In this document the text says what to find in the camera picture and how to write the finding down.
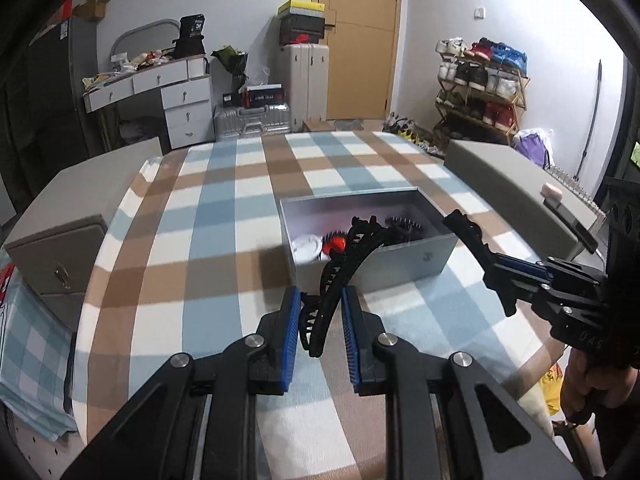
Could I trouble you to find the open cardboard box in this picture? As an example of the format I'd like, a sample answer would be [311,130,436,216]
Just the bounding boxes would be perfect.
[74,0,115,22]

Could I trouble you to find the yellow bag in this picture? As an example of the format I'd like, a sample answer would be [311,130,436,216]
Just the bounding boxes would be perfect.
[539,365,565,416]

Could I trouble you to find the wooden door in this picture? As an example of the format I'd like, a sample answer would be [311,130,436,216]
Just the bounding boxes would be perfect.
[312,0,404,121]

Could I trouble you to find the shoes on floor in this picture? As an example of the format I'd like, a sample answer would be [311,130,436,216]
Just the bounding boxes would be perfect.
[382,112,442,157]

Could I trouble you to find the grey bedside cabinet with key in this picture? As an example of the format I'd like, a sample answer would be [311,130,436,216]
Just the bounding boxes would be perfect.
[2,137,163,313]

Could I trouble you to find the red hair accessory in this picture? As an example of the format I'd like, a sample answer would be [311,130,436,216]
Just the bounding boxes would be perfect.
[322,231,349,257]

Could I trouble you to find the dark tall cabinet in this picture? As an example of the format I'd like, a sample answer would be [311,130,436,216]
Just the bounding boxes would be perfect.
[0,15,108,161]

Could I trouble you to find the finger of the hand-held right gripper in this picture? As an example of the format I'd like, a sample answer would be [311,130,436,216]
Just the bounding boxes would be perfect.
[491,253,552,284]
[483,270,544,317]

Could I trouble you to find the black banana hair clip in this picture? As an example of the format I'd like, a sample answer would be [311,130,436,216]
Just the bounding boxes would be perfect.
[441,210,502,267]
[298,215,401,358]

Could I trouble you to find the black smartphone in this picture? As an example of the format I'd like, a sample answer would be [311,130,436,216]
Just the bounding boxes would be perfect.
[542,197,600,255]

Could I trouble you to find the black shoe box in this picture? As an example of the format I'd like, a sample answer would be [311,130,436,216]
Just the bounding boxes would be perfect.
[278,14,326,46]

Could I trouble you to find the purple bag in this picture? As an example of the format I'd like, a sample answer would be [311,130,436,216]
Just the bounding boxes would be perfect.
[512,129,555,168]

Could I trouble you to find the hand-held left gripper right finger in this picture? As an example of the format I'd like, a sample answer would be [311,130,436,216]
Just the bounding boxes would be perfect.
[341,287,583,480]

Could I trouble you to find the dark wrapped flower bouquet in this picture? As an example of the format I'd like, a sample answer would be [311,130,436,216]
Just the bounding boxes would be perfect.
[211,45,250,93]

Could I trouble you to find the white dresser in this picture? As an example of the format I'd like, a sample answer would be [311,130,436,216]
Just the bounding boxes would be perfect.
[82,52,213,151]

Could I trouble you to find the yellow lid shoe box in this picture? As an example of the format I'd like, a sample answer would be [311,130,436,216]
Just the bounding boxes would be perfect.
[277,0,326,16]

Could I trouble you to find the folded plaid cloth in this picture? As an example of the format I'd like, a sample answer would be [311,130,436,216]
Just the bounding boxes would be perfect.
[0,260,79,441]

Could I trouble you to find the grey cardboard box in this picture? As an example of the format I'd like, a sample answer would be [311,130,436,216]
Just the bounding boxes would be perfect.
[277,186,458,295]

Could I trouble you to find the mop pole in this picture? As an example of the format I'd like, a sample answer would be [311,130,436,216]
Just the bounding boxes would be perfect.
[574,60,604,183]

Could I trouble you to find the person's right hand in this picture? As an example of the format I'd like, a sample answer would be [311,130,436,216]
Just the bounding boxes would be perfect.
[560,346,640,424]

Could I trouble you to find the grey arched mirror frame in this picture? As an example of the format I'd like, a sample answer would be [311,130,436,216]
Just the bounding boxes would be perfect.
[110,19,181,61]

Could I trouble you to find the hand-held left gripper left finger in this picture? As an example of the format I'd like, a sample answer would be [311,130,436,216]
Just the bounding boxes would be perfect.
[60,287,303,480]

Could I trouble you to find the white suitcase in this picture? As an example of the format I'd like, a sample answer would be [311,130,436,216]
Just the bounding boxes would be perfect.
[284,44,331,133]

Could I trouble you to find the wooden shoe rack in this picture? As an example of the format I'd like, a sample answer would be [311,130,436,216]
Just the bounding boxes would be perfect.
[432,37,530,147]

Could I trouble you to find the silver suitcase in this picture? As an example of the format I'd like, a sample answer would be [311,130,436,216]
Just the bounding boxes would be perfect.
[214,102,292,142]

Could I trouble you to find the black box with red label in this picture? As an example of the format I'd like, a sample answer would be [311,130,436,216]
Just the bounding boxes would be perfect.
[242,85,287,107]

